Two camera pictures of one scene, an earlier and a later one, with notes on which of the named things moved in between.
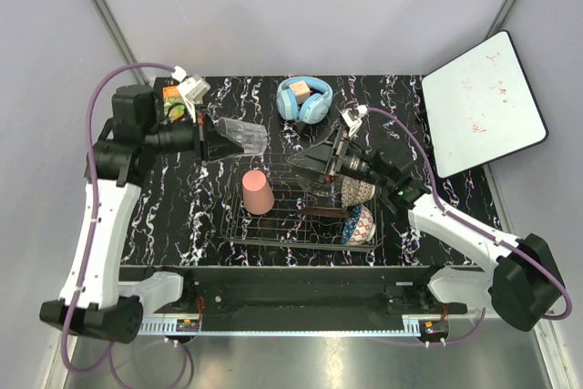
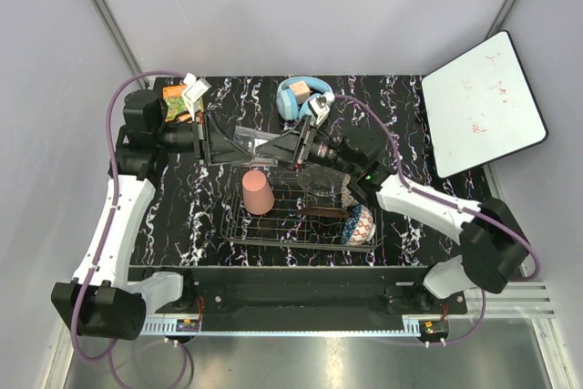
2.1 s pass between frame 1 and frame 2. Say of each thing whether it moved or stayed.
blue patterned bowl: stayed
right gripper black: moved
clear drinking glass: moved
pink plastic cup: stayed
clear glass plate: stayed
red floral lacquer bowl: stayed
